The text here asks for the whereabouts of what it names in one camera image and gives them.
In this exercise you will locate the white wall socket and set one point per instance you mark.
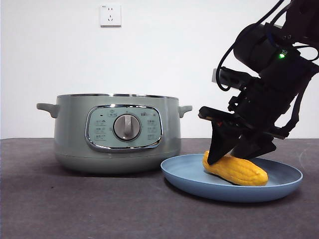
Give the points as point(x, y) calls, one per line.
point(111, 15)

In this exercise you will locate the yellow corn cob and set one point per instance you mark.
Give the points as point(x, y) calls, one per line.
point(239, 171)

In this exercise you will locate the blue round plate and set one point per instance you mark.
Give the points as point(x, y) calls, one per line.
point(184, 174)

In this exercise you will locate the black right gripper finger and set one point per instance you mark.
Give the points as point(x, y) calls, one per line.
point(254, 148)
point(221, 144)

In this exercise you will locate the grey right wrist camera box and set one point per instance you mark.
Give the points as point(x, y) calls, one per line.
point(231, 78)

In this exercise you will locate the pale green electric steamer pot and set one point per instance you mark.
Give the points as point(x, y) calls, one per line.
point(72, 149)

